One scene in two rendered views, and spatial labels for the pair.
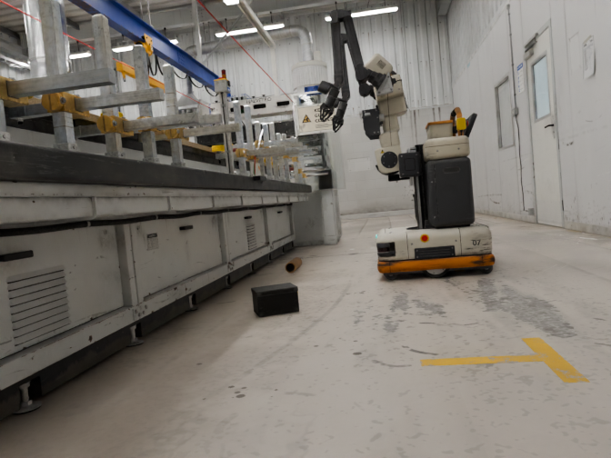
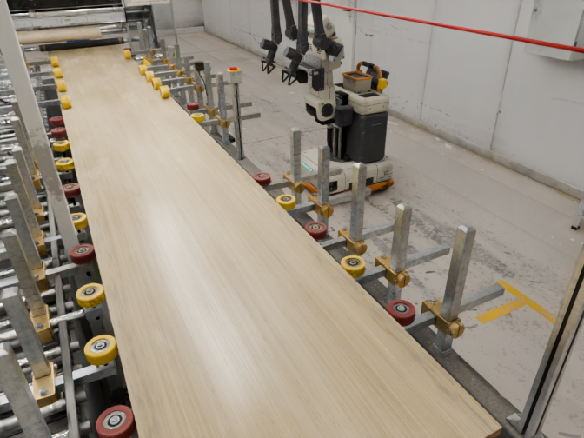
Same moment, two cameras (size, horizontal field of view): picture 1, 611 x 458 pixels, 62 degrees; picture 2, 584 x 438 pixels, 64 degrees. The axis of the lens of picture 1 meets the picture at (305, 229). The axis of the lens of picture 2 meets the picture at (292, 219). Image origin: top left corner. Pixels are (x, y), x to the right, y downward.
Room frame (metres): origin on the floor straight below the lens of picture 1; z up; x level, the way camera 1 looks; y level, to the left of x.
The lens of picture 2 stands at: (0.50, 1.61, 1.80)
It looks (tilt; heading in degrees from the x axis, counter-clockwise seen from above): 31 degrees down; 325
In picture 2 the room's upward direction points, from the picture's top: 1 degrees counter-clockwise
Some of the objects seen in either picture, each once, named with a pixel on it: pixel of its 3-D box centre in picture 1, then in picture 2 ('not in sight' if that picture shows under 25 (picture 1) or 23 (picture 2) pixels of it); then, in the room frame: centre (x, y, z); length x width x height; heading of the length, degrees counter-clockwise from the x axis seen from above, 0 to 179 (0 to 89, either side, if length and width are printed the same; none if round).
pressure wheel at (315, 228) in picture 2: not in sight; (315, 238); (1.65, 0.71, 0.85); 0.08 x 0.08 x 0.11
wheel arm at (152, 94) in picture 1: (85, 104); (399, 265); (1.38, 0.56, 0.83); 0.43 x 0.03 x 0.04; 81
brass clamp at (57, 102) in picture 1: (65, 104); (392, 271); (1.37, 0.60, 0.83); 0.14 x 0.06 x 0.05; 171
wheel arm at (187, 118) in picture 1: (131, 125); (359, 236); (1.62, 0.52, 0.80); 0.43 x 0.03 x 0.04; 81
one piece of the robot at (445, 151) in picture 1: (439, 177); (352, 117); (3.21, -0.87, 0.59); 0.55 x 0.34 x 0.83; 171
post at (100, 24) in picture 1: (108, 94); (356, 222); (1.59, 0.57, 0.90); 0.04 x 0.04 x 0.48; 81
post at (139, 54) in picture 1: (145, 113); (322, 199); (1.84, 0.53, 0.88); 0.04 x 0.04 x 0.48; 81
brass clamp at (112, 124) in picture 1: (115, 126); (352, 241); (1.61, 0.57, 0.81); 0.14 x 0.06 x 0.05; 171
